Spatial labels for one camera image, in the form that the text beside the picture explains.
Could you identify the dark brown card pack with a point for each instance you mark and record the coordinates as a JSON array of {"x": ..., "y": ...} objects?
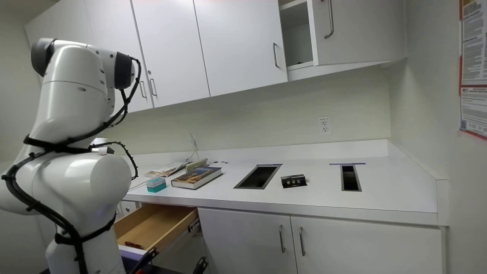
[{"x": 294, "y": 182}]

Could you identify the white drawer wooden interior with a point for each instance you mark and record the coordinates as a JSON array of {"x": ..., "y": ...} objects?
[{"x": 153, "y": 226}]

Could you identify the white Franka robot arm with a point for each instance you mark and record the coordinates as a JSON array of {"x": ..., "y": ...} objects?
[{"x": 77, "y": 192}]

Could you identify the wide black counter opening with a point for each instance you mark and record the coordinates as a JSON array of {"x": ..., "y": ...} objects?
[{"x": 258, "y": 177}]

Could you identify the narrow black counter opening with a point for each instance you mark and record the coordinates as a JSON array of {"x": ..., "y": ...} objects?
[{"x": 350, "y": 179}]

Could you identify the open white cabinet shelves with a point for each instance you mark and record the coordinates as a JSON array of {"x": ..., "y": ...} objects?
[{"x": 299, "y": 35}]

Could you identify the open white cabinet door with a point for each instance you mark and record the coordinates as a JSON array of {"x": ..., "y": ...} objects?
[{"x": 366, "y": 31}]

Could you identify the beige stapler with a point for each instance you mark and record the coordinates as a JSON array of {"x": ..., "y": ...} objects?
[{"x": 197, "y": 165}]

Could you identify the dark hardcover book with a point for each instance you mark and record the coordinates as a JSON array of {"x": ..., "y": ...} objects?
[{"x": 198, "y": 177}]

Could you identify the stack of papers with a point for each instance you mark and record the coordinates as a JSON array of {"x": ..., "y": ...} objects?
[{"x": 169, "y": 169}]

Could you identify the white upper cabinet door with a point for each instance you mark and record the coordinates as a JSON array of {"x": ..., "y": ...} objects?
[
  {"x": 172, "y": 51},
  {"x": 238, "y": 46},
  {"x": 142, "y": 61}
]

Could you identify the teal staple box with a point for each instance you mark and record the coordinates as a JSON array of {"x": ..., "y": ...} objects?
[{"x": 156, "y": 185}]

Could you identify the white lower cabinet door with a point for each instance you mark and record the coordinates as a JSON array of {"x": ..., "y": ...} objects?
[
  {"x": 244, "y": 249},
  {"x": 370, "y": 252}
]

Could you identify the plain wall outlet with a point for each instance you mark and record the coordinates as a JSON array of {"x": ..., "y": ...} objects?
[{"x": 325, "y": 125}]

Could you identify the large printed wall poster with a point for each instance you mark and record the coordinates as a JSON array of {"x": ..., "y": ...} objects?
[{"x": 474, "y": 61}]

